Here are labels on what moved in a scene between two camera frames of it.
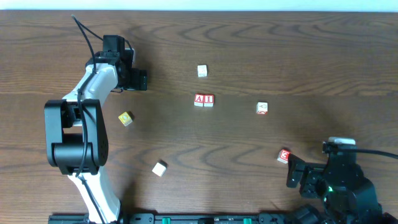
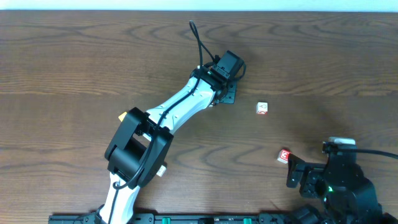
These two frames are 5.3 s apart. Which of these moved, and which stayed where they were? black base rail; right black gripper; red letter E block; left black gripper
Moved: left black gripper
Stayed: red letter E block; right black gripper; black base rail
